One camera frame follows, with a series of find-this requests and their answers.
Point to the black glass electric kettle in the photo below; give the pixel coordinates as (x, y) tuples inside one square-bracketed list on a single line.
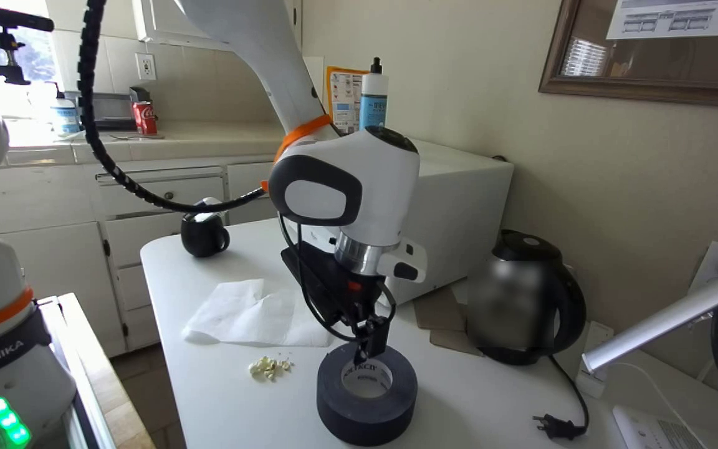
[(534, 314)]

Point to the white blue-labelled container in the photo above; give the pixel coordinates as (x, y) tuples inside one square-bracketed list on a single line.
[(65, 121)]

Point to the orange and white card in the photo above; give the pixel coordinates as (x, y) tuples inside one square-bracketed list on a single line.
[(345, 101)]

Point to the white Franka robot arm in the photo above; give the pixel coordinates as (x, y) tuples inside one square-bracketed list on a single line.
[(374, 182)]

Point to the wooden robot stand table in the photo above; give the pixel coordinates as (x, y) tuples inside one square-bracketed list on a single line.
[(111, 400)]

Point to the black camera on mount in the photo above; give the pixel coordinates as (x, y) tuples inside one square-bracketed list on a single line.
[(11, 40)]

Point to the black ball webcam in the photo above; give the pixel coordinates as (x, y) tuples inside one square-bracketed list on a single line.
[(202, 234)]

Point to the white microwave oven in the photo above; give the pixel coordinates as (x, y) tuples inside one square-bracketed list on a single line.
[(460, 207)]

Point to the white desk lamp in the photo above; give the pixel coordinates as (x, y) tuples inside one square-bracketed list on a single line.
[(667, 319)]

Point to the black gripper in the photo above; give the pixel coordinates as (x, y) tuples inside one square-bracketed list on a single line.
[(370, 297)]

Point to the popcorn crumb pile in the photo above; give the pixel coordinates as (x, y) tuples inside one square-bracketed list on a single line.
[(269, 366)]

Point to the paper sheet on board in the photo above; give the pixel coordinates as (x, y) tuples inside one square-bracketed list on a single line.
[(674, 18)]

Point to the wooden framed bulletin board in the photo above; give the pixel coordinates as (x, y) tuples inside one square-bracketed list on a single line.
[(623, 76)]

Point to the blue bottle with black cap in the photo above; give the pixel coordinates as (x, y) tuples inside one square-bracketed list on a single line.
[(373, 103)]

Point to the red can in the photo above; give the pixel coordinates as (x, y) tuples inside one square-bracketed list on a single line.
[(146, 118)]

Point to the white wall switch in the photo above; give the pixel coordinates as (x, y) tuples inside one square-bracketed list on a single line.
[(146, 66)]

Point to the white kitchen counter cabinet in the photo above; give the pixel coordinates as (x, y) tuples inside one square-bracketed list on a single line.
[(151, 240)]

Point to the white paper towel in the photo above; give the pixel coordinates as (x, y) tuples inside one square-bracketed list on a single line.
[(242, 314)]

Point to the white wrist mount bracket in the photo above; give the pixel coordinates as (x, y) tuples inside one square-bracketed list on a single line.
[(404, 253)]

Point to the white rectangular device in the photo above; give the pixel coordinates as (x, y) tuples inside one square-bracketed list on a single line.
[(650, 430)]

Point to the dark grey tape roll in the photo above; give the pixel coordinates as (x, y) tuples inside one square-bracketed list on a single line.
[(368, 420)]

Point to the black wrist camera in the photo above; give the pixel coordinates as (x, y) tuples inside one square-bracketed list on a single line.
[(317, 283)]

